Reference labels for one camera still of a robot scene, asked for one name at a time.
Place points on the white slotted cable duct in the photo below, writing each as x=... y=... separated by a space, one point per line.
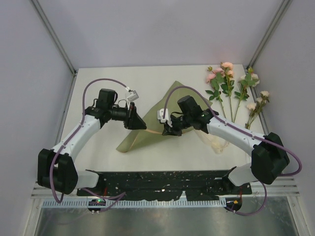
x=95 y=202

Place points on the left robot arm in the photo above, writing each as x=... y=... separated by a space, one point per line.
x=56 y=169

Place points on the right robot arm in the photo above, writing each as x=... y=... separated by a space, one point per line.
x=268 y=159

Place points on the pale pink rose stem right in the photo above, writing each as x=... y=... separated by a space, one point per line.
x=256 y=108

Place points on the aluminium frame post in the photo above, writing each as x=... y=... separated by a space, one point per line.
x=275 y=21
x=55 y=39

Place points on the pink rose stem middle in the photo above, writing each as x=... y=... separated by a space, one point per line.
x=228 y=82

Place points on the aluminium front rail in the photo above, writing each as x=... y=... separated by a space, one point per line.
x=282 y=186

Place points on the right aluminium frame post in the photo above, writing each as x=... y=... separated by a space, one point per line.
x=275 y=21

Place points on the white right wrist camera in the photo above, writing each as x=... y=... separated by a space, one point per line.
x=164 y=117

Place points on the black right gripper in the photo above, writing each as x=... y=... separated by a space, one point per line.
x=173 y=125

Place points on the cream ribbon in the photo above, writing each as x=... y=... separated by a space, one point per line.
x=216 y=143

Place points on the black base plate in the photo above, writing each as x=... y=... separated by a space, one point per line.
x=166 y=185

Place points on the pink rose stem left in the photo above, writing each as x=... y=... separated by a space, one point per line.
x=215 y=78

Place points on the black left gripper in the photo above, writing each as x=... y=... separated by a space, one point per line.
x=130 y=116

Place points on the left aluminium frame post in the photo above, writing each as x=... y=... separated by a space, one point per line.
x=55 y=39

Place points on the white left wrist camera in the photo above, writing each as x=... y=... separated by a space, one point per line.
x=131 y=96

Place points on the white rose stem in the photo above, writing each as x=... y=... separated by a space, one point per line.
x=250 y=79

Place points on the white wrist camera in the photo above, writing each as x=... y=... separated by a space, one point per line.
x=131 y=96
x=164 y=117

